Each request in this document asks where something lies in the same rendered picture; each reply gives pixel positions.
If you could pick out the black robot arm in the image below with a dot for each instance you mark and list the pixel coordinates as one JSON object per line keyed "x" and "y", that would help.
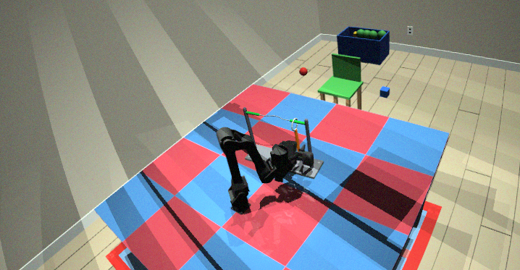
{"x": 231, "y": 141}

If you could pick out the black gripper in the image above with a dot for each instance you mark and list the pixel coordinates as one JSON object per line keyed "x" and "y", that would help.
{"x": 306, "y": 157}

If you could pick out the orange handle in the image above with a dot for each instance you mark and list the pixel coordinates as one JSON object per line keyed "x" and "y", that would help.
{"x": 296, "y": 134}

